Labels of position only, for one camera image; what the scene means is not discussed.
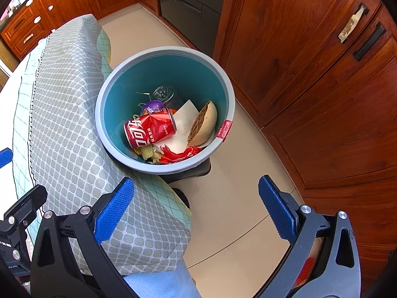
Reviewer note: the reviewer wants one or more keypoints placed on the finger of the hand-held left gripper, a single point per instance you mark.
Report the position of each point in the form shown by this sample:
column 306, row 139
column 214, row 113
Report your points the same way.
column 28, row 201
column 5, row 158

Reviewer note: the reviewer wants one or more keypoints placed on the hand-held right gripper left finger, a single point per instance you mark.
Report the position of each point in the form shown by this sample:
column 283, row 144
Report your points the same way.
column 114, row 206

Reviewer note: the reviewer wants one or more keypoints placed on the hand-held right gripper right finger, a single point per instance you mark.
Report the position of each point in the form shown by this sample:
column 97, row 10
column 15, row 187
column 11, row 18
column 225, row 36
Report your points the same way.
column 276, row 208

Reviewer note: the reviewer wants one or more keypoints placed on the pale green ribbon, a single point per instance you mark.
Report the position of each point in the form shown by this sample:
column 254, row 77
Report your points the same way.
column 147, row 152

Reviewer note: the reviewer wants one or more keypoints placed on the red plastic bag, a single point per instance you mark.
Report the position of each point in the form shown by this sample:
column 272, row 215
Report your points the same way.
column 176, row 156

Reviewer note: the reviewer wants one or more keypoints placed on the red soda can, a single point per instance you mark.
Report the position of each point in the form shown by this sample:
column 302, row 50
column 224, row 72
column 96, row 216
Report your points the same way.
column 149, row 127

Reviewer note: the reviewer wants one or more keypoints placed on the grey bin with teal inside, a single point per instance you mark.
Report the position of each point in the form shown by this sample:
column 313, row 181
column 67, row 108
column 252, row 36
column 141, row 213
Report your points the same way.
column 118, row 99

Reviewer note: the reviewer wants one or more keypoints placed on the purple snack packet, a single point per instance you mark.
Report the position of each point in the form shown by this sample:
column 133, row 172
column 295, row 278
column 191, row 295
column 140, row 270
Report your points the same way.
column 152, row 105

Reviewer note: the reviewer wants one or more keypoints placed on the white paper towel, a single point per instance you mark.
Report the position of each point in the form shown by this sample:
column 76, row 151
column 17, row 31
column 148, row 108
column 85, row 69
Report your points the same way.
column 183, row 121

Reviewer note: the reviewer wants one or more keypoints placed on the half bread bun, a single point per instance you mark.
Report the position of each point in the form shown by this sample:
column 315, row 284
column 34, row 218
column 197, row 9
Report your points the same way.
column 206, row 121

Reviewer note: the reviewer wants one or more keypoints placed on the clear plastic water bottle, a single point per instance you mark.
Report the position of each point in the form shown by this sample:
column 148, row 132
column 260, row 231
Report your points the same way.
column 162, row 92

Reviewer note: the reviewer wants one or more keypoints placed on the red plastic object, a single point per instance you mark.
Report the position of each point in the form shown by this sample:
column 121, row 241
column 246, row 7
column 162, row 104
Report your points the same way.
column 305, row 270

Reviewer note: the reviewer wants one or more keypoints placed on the light blue fleece clothing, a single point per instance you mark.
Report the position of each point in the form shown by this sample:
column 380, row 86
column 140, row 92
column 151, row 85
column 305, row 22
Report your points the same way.
column 161, row 282

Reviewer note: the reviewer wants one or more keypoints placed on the wooden door cabinet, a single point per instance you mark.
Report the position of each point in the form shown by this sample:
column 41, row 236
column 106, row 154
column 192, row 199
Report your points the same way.
column 294, row 52

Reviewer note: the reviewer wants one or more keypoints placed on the black built-in oven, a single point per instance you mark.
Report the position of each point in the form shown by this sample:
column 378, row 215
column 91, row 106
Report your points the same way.
column 186, row 12

